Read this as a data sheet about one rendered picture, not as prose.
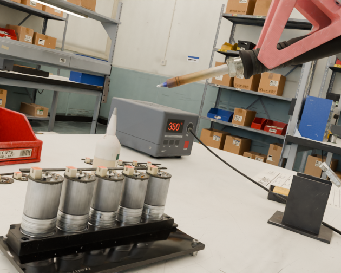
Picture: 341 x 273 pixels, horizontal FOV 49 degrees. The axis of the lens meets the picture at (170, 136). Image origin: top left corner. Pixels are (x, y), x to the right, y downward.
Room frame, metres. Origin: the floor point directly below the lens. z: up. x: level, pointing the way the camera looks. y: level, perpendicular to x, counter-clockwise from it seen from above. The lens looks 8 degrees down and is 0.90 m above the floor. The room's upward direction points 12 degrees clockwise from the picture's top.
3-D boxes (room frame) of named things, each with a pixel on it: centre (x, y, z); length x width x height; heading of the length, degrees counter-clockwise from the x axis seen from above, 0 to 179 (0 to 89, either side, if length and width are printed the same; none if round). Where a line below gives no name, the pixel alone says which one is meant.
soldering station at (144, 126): (0.79, 0.04, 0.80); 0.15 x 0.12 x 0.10; 52
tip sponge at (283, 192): (0.59, -0.21, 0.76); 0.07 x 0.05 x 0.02; 75
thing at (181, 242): (0.29, 0.03, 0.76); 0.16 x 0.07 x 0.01; 136
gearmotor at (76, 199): (0.28, 0.06, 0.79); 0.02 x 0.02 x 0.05
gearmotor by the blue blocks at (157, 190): (0.34, 0.00, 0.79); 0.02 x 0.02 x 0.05
